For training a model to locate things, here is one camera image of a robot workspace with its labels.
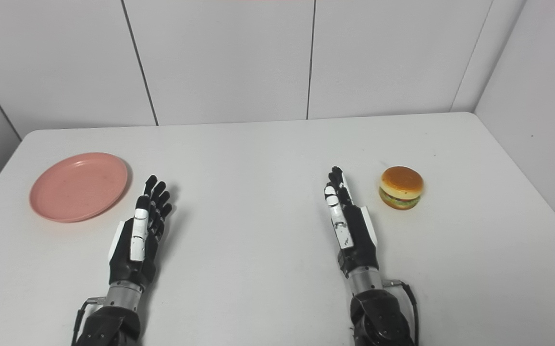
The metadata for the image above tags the pink round plate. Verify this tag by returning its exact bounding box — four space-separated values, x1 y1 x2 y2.
29 152 129 223

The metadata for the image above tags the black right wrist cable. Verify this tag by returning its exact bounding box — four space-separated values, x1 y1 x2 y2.
383 280 420 346

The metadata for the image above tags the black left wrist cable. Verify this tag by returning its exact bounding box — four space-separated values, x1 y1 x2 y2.
71 297 107 346

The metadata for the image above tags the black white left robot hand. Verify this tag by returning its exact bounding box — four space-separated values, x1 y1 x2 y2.
108 175 173 291

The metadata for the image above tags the toy hamburger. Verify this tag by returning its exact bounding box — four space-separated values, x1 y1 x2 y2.
379 166 424 210

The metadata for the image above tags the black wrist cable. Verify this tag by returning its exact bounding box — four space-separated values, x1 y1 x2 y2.
383 280 420 346
71 297 107 346

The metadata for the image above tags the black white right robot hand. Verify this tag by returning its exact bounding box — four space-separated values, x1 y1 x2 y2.
324 166 380 279

